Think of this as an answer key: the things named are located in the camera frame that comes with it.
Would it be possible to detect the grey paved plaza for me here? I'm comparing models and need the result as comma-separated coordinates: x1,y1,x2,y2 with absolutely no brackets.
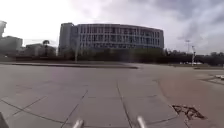
0,63,224,128

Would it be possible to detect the large curved glass-fronted building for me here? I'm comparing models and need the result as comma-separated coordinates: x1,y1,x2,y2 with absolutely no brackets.
58,22,165,58

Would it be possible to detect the row of dark trees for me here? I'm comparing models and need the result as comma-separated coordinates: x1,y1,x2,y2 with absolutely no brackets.
58,46,224,67

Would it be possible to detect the dark raised kerb strip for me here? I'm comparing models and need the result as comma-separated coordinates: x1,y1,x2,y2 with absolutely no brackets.
12,62,140,70

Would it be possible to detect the robot's own part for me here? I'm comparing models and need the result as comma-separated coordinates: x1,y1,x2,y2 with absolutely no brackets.
72,118,85,128
136,115,148,128

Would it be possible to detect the low building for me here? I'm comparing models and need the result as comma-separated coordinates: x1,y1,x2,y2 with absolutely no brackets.
22,39,58,58

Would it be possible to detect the pole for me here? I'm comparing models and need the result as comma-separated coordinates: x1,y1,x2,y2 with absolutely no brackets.
190,45,197,67

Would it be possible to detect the grey building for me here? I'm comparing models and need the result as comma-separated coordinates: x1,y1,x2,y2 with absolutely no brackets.
0,19,24,58

